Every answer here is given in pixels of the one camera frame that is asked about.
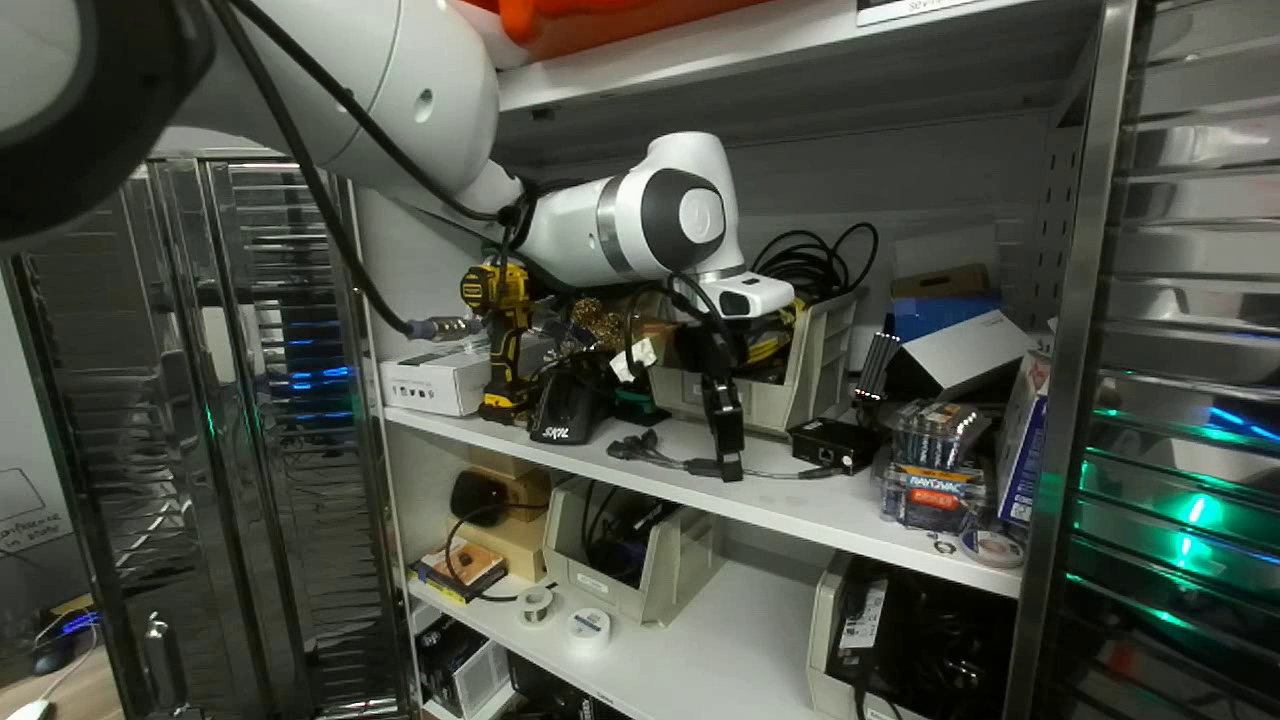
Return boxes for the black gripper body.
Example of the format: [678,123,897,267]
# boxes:
[675,306,751,393]

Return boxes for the black inline adapter cable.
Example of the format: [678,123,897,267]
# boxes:
[605,422,751,487]

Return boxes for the black power adapter box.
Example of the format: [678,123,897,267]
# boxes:
[788,414,880,477]

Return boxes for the flat brown cardboard box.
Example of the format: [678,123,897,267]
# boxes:
[886,259,999,302]

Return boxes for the blue and white box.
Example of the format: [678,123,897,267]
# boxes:
[880,289,1036,401]

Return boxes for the brass coloured tool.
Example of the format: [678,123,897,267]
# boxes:
[565,293,682,370]

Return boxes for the black battery charger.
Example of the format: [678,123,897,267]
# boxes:
[524,355,616,448]

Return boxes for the cream storage bin black contents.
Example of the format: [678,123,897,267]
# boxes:
[540,477,733,632]

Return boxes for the white metal shelf unit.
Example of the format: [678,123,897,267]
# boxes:
[351,0,1110,720]

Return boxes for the black round knob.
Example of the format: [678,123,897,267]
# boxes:
[446,467,511,527]

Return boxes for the small clear tape roll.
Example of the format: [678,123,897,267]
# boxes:
[958,523,1029,573]

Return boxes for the white printed carton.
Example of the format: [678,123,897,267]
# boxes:
[987,347,1054,539]

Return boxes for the copper brown flat item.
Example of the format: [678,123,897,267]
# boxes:
[426,539,511,611]

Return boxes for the orange plastic case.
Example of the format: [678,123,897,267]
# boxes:
[490,0,765,47]

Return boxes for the white black small device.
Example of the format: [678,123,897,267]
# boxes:
[412,614,518,720]

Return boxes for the silver metal tray rack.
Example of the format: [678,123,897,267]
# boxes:
[999,0,1280,720]

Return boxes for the black computer mouse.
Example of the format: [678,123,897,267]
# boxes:
[22,611,104,678]

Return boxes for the yellow coiled cable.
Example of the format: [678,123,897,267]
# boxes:
[737,316,808,379]

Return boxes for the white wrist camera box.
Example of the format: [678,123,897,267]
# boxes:
[696,267,800,323]

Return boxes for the cream storage bin yellow cable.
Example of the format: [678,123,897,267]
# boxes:
[649,289,860,440]

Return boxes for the black coiled cables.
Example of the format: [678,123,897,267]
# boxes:
[746,220,883,306]

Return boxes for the yellow black cordless drill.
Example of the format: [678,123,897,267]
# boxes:
[454,256,540,422]

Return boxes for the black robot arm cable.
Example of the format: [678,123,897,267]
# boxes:
[197,0,534,338]

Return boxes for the chrome wire rack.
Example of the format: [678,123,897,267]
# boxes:
[0,152,412,720]

